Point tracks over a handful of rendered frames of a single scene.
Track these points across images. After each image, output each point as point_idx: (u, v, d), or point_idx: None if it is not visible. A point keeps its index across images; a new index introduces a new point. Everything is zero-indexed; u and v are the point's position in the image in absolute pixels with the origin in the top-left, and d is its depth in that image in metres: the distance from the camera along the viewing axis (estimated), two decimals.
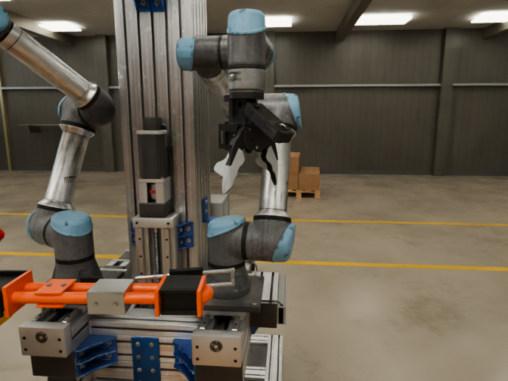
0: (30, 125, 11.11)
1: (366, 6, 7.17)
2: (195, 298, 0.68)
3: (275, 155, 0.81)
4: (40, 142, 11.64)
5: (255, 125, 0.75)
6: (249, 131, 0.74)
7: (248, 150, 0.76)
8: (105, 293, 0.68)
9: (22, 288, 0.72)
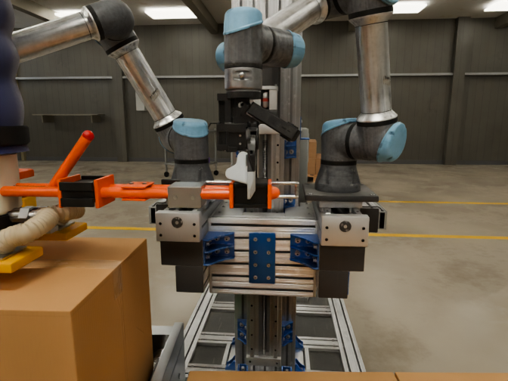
0: (44, 115, 11.18)
1: None
2: (265, 193, 0.75)
3: (257, 159, 0.83)
4: (53, 132, 11.71)
5: (258, 125, 0.76)
6: (258, 131, 0.74)
7: None
8: (184, 187, 0.76)
9: (107, 187, 0.80)
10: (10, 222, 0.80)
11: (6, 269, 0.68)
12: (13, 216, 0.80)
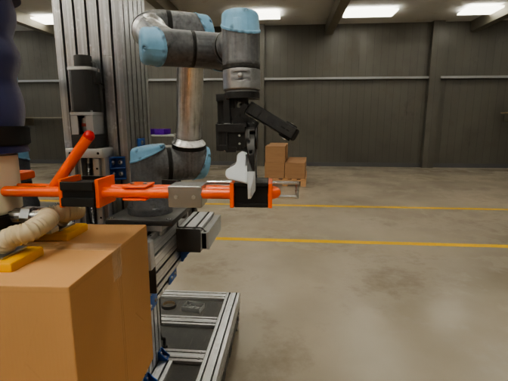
0: None
1: None
2: (266, 192, 0.75)
3: (256, 159, 0.83)
4: (33, 135, 11.75)
5: (257, 125, 0.76)
6: (257, 131, 0.75)
7: None
8: (185, 187, 0.76)
9: (108, 187, 0.80)
10: (10, 222, 0.80)
11: (6, 268, 0.68)
12: (14, 216, 0.80)
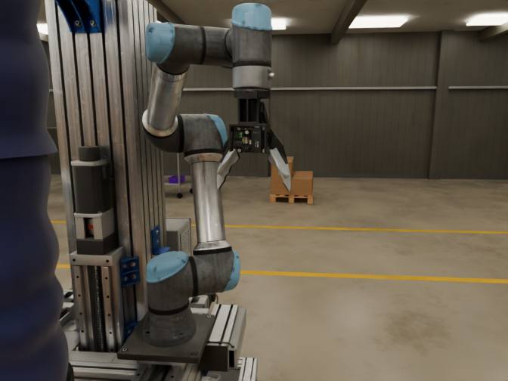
0: None
1: (359, 9, 7.08)
2: None
3: (226, 156, 0.79)
4: None
5: None
6: None
7: None
8: None
9: None
10: None
11: None
12: None
